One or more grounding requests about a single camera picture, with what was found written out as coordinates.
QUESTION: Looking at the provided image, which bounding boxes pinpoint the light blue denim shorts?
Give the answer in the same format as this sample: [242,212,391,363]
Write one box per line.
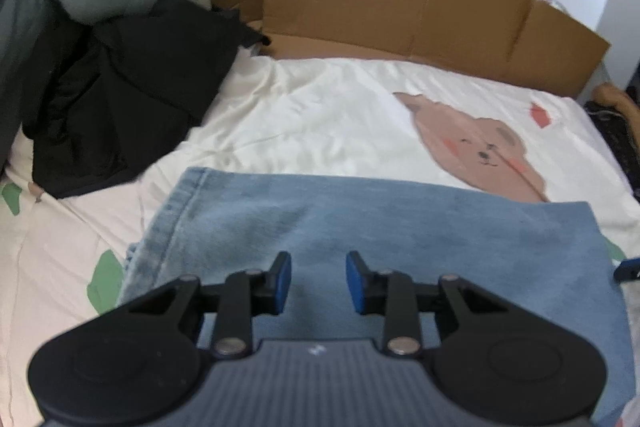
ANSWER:
[119,168,636,426]

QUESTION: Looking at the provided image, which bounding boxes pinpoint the black patterned folded garment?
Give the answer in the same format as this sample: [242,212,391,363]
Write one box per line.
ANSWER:
[584,101,640,200]

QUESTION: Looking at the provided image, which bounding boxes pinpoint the folded brown garment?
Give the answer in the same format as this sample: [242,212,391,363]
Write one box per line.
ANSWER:
[592,82,639,118]

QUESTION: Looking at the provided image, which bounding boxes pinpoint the cream bear print bedsheet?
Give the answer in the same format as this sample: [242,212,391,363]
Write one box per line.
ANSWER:
[1,53,639,426]

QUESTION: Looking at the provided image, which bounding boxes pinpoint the brown cardboard sheet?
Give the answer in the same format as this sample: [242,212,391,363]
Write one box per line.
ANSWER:
[212,0,608,98]

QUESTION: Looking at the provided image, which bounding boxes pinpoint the dark grey pillow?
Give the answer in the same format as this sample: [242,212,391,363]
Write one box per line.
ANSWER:
[0,0,52,167]

